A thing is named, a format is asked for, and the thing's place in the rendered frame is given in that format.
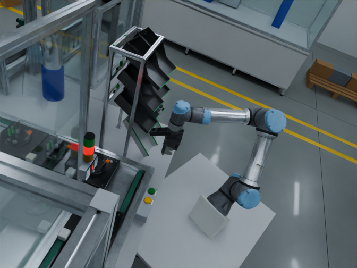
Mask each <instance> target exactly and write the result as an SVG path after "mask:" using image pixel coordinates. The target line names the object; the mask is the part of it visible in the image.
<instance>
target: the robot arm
mask: <svg viewBox="0 0 357 268"><path fill-rule="evenodd" d="M185 122H191V123H198V124H209V123H210V122H228V123H243V124H244V125H250V126H253V127H256V133H257V136H256V139H255V142H254V145H253V148H252V151H251V154H250V157H249V160H248V163H247V166H246V169H245V172H244V175H243V177H242V176H240V175H239V174H237V173H233V174H232V175H231V176H230V177H229V178H228V179H227V181H226V182H225V183H224V184H223V185H222V186H221V187H220V188H219V189H218V190H217V191H216V192H214V193H213V194H211V195H209V196H208V197H207V200H208V201H209V202H210V203H211V204H212V205H213V206H214V207H215V208H216V209H217V210H218V211H219V212H220V213H222V214H223V215H224V216H225V217H226V216H227V215H228V214H229V211H230V209H231V207H232V205H233V204H234V203H235V202H237V203H238V204H239V205H240V206H242V207H243V208H245V209H252V208H254V207H256V206H257V205H258V204H259V203H260V200H261V196H260V193H259V189H260V184H259V180H260V177H261V174H262V171H263V169H264V166H265V162H266V159H267V156H268V153H269V150H270V147H271V145H272V142H273V139H275V138H277V136H278V133H280V132H281V131H283V130H284V129H285V127H286V117H285V115H284V113H283V112H281V111H279V110H276V109H269V108H245V109H244V110H234V109H224V108H207V107H193V106H190V104H189V103H188V102H185V101H184V100H178V101H177V102H176V103H175V105H174V107H173V110H172V114H171V117H170V120H169V123H168V127H160V128H151V130H150V132H149V134H150V136H165V139H164V142H163V147H162V150H161V154H162V155H164V154H167V155H172V152H171V151H173V150H176V151H177V149H178V147H179V145H180V142H181V140H182V136H183V133H184V129H183V126H184V123H185Z"/></svg>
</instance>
